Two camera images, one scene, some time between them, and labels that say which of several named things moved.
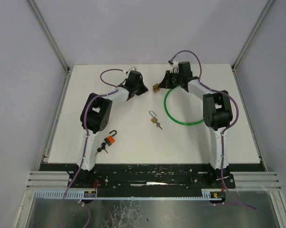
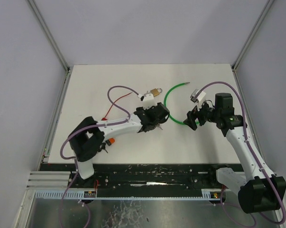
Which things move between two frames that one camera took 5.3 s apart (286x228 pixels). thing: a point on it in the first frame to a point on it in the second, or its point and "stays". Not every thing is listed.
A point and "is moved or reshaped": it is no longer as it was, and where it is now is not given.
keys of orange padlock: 103,147 stays
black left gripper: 138,88 to 160,115
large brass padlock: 155,88 is moved or reshaped
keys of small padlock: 158,125 stays
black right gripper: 168,80 to 196,118
